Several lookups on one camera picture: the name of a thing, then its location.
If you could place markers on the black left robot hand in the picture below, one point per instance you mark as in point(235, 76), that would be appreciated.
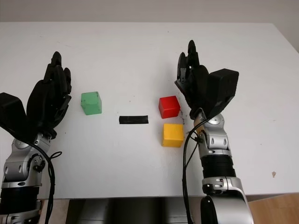
point(44, 100)

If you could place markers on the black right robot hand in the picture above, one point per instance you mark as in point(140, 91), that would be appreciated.
point(196, 88)

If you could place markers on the red cube block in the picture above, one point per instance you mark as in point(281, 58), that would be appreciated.
point(169, 107)

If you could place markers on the green cube block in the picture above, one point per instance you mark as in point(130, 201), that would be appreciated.
point(91, 103)

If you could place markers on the yellow cube block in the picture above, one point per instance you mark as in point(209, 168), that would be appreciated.
point(172, 135)

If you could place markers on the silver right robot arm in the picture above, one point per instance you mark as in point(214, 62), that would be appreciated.
point(219, 163)

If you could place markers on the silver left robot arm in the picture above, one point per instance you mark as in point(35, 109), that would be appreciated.
point(18, 168)

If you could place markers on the black tape strip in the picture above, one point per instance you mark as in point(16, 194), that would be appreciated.
point(133, 120)

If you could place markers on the grey robot torso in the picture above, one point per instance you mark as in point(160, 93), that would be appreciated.
point(128, 211)

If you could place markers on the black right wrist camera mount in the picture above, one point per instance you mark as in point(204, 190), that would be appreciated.
point(223, 88)

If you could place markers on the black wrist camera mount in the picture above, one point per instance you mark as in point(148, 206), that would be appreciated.
point(223, 88)
point(11, 112)

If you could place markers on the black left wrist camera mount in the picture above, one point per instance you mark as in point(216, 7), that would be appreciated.
point(11, 112)

